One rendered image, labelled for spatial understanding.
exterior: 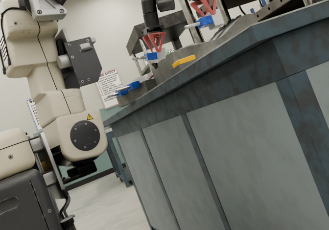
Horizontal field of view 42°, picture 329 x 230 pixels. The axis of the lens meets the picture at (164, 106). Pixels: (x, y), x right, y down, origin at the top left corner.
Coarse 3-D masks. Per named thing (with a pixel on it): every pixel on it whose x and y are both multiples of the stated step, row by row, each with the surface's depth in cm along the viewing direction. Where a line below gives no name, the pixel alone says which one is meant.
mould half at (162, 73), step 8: (248, 16) 160; (232, 24) 158; (240, 24) 159; (248, 24) 160; (224, 32) 160; (232, 32) 157; (216, 40) 155; (224, 40) 156; (184, 48) 151; (192, 48) 152; (200, 48) 153; (208, 48) 154; (168, 56) 152; (176, 56) 149; (184, 56) 150; (200, 56) 152; (160, 64) 162; (168, 64) 154; (152, 72) 173; (160, 72) 165; (168, 72) 157; (160, 80) 168
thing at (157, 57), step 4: (164, 48) 165; (152, 52) 164; (156, 52) 165; (160, 52) 165; (164, 52) 166; (144, 56) 165; (148, 56) 164; (152, 56) 164; (156, 56) 165; (160, 56) 165; (164, 56) 166; (148, 60) 164; (156, 60) 167; (160, 60) 165
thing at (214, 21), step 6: (216, 12) 142; (204, 18) 141; (210, 18) 141; (216, 18) 142; (222, 18) 142; (192, 24) 141; (198, 24) 142; (204, 24) 140; (210, 24) 143; (216, 24) 141; (222, 24) 144
